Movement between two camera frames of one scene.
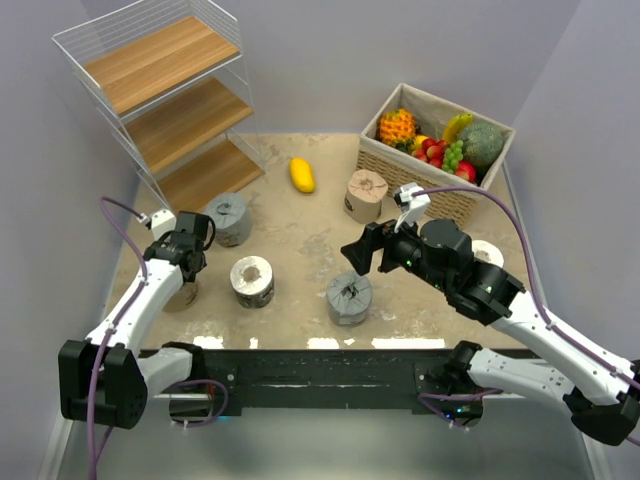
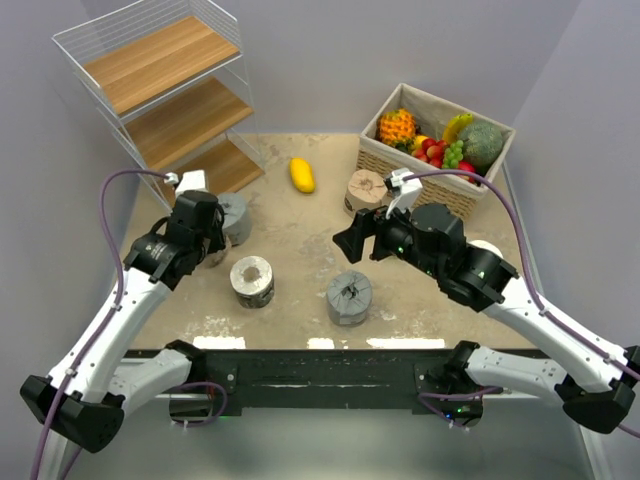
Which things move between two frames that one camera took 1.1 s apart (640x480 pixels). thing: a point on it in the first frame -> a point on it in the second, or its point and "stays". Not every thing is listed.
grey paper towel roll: (232, 216) stays
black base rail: (435, 380) stays
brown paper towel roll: (182, 298) -> (215, 257)
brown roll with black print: (366, 189) stays
